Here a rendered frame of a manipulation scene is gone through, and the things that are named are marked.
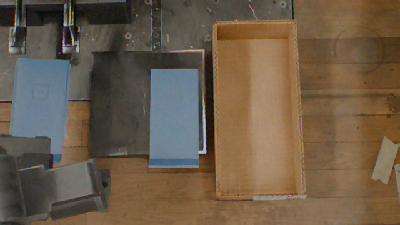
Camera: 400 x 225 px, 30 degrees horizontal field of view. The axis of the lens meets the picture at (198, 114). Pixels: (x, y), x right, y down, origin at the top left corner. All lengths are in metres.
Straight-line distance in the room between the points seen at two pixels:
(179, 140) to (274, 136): 0.14
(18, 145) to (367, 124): 0.52
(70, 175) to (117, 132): 0.32
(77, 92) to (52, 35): 0.10
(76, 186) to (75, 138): 0.34
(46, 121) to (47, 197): 0.26
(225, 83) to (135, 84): 0.13
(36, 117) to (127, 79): 0.16
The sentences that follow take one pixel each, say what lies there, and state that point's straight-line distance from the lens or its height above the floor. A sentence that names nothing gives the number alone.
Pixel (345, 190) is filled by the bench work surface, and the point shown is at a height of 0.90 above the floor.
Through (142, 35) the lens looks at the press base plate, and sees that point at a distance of 1.18.
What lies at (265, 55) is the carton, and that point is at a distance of 1.16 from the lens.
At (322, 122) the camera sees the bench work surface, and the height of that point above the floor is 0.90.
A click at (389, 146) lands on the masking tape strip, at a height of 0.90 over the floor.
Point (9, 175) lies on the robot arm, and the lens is 0.77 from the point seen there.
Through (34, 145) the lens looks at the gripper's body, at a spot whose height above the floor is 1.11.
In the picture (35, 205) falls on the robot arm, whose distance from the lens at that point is 0.81.
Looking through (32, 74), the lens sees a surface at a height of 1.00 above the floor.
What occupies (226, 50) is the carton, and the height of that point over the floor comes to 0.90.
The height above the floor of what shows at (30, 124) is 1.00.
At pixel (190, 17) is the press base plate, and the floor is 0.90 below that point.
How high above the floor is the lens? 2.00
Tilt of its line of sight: 75 degrees down
